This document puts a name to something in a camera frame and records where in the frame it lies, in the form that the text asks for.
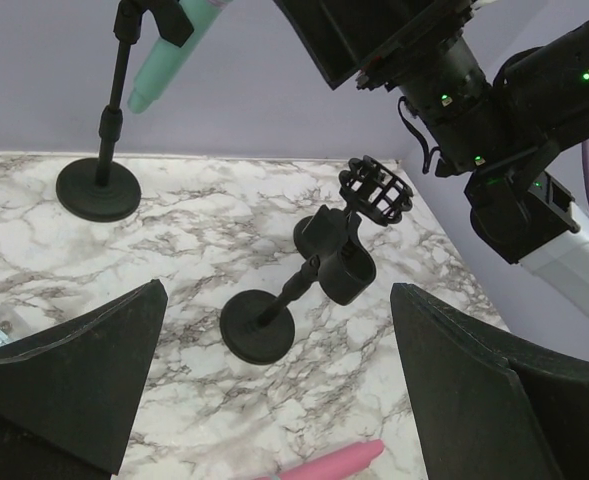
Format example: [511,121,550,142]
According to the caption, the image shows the black stand with green microphone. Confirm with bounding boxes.
[56,0,194,223]

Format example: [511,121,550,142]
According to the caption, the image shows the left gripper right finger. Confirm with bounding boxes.
[390,283,589,479]

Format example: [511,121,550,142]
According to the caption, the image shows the black shock-mount microphone stand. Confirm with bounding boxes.
[293,155,415,254]

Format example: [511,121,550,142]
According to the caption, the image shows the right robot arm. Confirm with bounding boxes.
[279,1,589,264]

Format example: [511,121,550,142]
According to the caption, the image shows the green microphone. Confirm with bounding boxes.
[127,0,230,114]

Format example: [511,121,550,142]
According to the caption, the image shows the pink microphone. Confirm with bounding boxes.
[263,440,385,480]

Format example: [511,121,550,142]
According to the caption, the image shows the black clip microphone stand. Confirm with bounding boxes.
[219,205,376,365]

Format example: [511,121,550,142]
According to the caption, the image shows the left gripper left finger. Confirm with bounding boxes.
[0,280,168,475]

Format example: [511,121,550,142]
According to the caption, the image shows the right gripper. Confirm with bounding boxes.
[276,0,486,95]

